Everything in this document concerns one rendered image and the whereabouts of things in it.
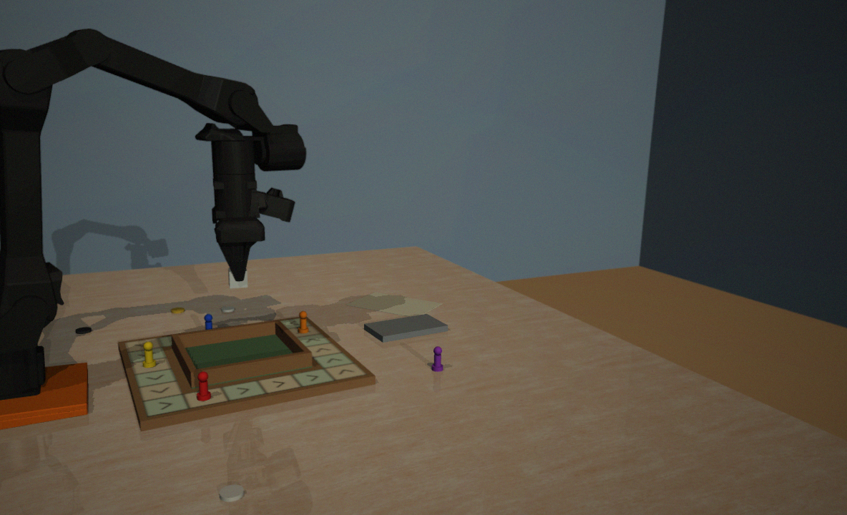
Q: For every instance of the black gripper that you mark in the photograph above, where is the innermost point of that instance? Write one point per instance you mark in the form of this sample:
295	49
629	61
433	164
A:
236	232

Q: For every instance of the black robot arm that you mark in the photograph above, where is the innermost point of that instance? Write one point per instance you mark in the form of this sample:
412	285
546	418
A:
30	287

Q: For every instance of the red game pawn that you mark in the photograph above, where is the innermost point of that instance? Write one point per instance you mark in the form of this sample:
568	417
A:
204	394

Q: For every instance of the purple pawn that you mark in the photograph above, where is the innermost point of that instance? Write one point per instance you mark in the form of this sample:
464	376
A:
437	366

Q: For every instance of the grey die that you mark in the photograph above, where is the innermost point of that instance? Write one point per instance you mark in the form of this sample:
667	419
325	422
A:
237	284

